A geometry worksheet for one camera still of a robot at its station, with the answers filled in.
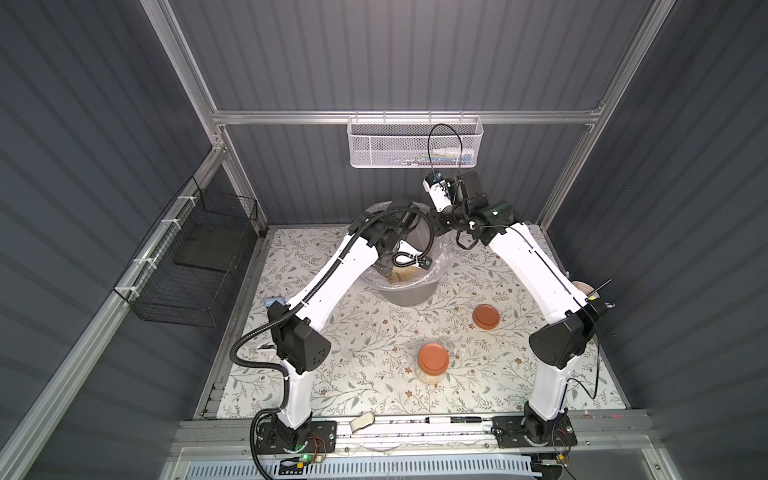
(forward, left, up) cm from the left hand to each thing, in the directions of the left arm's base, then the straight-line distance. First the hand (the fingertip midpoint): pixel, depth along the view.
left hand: (391, 240), depth 79 cm
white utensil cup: (-5, -60, -17) cm, 63 cm away
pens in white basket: (+29, -16, +7) cm, 34 cm away
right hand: (+5, -12, +5) cm, 14 cm away
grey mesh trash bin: (-2, -5, -26) cm, 27 cm away
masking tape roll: (-38, +8, -25) cm, 46 cm away
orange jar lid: (-9, -30, -27) cm, 41 cm away
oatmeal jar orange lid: (-25, -11, -18) cm, 33 cm away
